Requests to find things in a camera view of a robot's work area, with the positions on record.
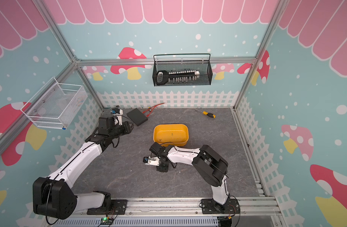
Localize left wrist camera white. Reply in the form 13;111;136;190
98;107;123;130

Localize yellow plastic storage box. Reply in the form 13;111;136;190
153;124;189;147

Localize black wire mesh basket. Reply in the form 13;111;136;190
152;54;213;87

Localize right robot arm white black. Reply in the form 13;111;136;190
143;142;229;206

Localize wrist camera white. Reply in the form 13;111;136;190
98;107;123;130
143;157;160;166

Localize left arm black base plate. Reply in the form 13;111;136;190
87;200;128;215

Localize green circuit board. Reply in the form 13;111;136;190
99;217;114;226

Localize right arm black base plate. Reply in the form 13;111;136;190
199;198;241;215

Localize aluminium front rail frame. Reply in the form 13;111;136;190
42;197;288;227

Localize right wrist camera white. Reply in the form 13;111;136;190
143;157;160;166

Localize black socket bit holder set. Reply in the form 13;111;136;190
156;70;200;85

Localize yellow black screwdriver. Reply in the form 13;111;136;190
195;109;216;119

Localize black flat box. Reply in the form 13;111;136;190
127;108;148;126

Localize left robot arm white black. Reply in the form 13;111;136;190
33;121;134;219

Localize white wire mesh basket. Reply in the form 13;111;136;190
20;78;88;130

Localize red handled pliers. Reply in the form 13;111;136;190
142;103;165;117

